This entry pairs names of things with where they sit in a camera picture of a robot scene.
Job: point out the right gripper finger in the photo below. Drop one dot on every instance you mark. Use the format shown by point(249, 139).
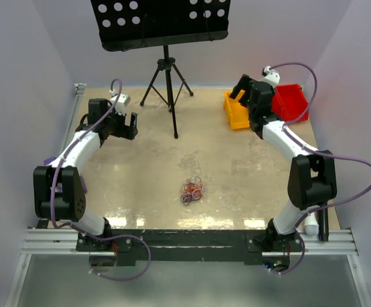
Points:
point(244, 81)
point(236, 90)

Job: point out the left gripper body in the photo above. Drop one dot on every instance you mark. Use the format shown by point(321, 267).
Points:
point(110, 121)

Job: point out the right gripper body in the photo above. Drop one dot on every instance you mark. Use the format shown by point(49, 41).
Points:
point(251, 105)

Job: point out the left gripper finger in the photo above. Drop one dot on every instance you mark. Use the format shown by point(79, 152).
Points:
point(133, 125)
point(119, 129)

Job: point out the yellow plastic bin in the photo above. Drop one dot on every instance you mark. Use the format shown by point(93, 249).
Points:
point(236, 114)

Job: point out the red plastic bin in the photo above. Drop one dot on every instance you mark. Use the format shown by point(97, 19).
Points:
point(291, 92)
point(289, 106)

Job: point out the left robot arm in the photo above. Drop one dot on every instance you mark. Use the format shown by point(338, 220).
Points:
point(59, 192)

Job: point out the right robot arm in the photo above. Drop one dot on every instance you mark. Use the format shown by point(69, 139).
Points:
point(312, 177)

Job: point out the black music stand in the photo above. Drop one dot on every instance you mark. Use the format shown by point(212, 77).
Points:
point(128, 25)

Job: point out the white microphone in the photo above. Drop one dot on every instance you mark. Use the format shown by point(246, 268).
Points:
point(311, 225)

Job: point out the black microphone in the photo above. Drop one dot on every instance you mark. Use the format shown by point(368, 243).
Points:
point(323, 220)

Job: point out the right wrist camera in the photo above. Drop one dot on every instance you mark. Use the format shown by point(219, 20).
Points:
point(270, 76)

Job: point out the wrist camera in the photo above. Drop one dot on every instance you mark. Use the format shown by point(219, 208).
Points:
point(270, 76)
point(120, 103)

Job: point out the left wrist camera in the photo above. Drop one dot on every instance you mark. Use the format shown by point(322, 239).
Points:
point(120, 103)

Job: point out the aluminium left rail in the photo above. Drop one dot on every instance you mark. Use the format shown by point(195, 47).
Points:
point(79, 92)

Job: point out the aluminium rail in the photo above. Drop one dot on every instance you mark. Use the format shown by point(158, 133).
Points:
point(79, 92)
point(64, 242)

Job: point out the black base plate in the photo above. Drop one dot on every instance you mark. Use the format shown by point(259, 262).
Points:
point(251, 247)

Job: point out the aluminium front rail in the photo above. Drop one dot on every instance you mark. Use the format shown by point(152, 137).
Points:
point(64, 242)

